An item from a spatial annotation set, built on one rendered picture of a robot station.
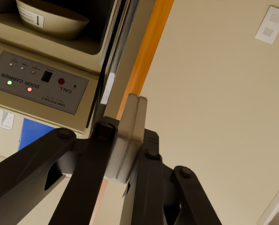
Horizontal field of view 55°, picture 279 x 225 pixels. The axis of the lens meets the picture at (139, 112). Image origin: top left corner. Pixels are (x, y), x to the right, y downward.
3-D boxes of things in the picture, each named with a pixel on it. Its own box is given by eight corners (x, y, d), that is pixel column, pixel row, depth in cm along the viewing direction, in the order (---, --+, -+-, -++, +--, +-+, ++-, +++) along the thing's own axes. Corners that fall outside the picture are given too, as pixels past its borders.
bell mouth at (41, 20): (96, 18, 75) (91, 38, 77) (34, -4, 74) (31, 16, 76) (79, 23, 59) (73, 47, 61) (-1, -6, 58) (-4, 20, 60)
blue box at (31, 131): (82, 113, 65) (74, 144, 68) (42, 99, 64) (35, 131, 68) (70, 131, 56) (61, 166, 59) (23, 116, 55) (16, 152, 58)
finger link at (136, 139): (129, 138, 14) (143, 143, 14) (139, 94, 20) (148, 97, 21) (113, 182, 15) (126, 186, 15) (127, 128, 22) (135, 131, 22)
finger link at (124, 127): (113, 182, 15) (100, 178, 15) (127, 128, 22) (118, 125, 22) (129, 138, 14) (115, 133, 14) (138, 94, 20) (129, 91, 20)
